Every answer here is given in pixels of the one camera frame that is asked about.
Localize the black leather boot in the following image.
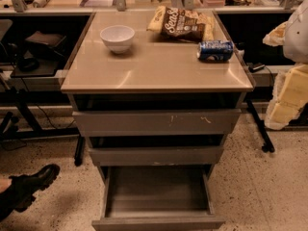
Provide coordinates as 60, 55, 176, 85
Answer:
0, 164, 60, 220

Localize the grey drawer cabinet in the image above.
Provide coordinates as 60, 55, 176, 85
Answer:
60, 11, 256, 231

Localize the black desk leg right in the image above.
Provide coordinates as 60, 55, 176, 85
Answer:
246, 99, 275, 153

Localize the dark box under desk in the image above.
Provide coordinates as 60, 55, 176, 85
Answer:
25, 31, 66, 55

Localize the black desk leg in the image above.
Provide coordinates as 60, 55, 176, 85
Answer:
246, 99, 275, 153
74, 136, 85, 167

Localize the open grey bottom drawer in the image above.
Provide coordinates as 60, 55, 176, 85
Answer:
92, 166, 224, 231

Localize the brown sea salt chips bag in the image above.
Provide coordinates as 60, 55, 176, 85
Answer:
147, 6, 215, 42

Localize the black desk leg left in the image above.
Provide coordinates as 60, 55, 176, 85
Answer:
74, 136, 85, 167

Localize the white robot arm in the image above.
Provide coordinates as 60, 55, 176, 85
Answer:
263, 0, 308, 130

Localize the grey top drawer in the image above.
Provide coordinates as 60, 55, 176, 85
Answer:
73, 109, 241, 137

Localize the white ceramic bowl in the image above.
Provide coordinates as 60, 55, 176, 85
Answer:
100, 25, 135, 54

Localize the blue pepsi can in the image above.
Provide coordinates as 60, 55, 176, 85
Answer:
196, 40, 234, 62

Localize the grey middle drawer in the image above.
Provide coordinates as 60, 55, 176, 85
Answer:
89, 146, 223, 167

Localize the black power adapter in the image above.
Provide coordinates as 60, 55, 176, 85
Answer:
248, 63, 265, 73

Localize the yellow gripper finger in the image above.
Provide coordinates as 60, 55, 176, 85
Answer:
263, 22, 286, 47
265, 64, 308, 130

